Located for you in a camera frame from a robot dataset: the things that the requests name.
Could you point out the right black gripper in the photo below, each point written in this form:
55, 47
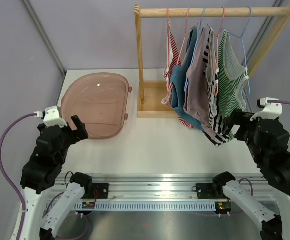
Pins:
240, 119

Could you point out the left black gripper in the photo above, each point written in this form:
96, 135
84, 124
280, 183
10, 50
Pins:
81, 130

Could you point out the black white striped tank top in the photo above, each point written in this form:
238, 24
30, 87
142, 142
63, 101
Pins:
211, 75

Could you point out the mauve tank top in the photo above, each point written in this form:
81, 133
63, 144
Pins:
196, 97

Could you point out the green white striped tank top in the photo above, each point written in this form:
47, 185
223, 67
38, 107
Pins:
232, 75

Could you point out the pink wire hanger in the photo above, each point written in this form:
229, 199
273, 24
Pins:
168, 15
217, 42
183, 51

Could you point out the teal tank top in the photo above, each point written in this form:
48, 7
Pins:
178, 79

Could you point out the red white striped tank top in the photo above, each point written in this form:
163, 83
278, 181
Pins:
172, 60

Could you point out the light blue wire hanger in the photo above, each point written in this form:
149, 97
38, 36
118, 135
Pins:
202, 17

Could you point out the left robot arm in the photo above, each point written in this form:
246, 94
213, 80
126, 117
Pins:
39, 176

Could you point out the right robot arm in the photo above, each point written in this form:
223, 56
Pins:
276, 172

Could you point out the pink plastic basin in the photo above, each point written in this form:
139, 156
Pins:
100, 101

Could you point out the wooden clothes rack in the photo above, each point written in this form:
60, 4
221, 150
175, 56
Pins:
151, 92

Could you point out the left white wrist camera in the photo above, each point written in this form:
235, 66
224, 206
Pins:
51, 117

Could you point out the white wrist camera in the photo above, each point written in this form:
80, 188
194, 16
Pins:
268, 109
51, 117

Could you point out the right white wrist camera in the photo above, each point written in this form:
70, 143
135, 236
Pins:
268, 109

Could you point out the white slotted cable duct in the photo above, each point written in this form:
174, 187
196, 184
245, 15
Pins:
200, 206

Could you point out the rightmost blue wire hanger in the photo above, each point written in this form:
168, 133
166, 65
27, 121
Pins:
241, 37

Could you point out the aluminium mounting rail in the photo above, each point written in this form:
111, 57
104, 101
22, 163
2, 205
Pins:
162, 187

